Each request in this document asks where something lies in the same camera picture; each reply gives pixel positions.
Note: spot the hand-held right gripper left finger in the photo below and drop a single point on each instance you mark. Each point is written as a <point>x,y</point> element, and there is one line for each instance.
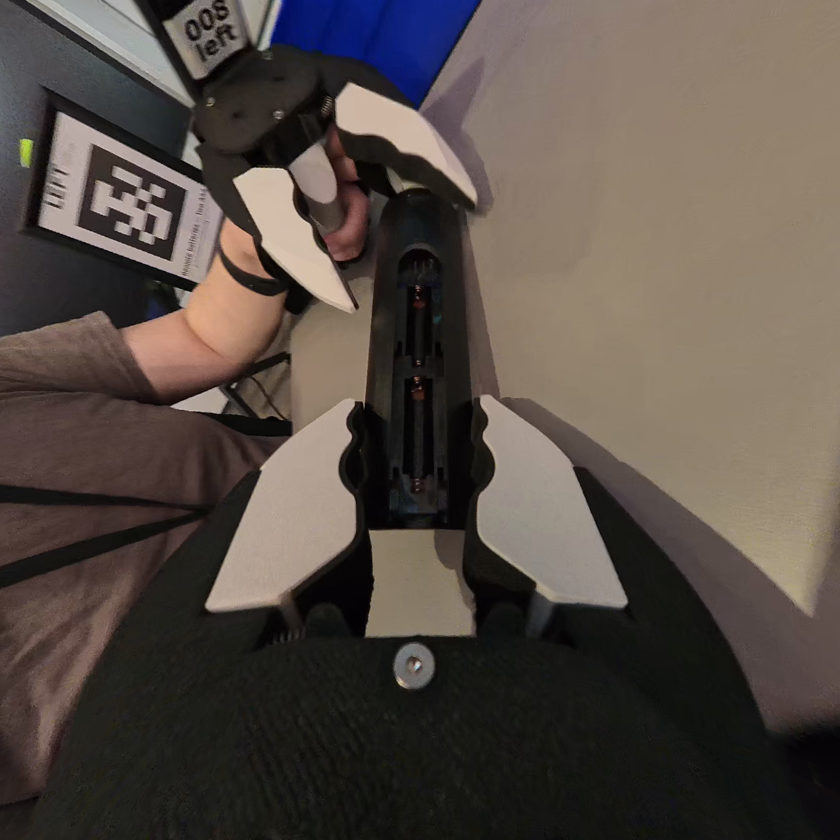
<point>289,525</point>

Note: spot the person's left hand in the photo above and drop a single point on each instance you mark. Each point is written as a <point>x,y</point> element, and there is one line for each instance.
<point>351,223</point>

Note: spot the blue plastic bin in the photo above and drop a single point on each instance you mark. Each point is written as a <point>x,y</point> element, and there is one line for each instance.
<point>394,39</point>

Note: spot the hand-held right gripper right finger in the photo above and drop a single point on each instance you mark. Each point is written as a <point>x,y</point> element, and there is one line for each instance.
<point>544,525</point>

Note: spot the black remote control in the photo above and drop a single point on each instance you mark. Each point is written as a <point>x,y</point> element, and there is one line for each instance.
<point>384,315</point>

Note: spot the person's left forearm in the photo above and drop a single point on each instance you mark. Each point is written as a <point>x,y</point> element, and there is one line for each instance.
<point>210,334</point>

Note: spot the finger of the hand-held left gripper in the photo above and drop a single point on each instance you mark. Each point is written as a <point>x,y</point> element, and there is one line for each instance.
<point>282,229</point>
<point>400,131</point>

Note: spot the framed marker sign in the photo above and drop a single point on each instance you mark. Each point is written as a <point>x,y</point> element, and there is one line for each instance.
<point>131,203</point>

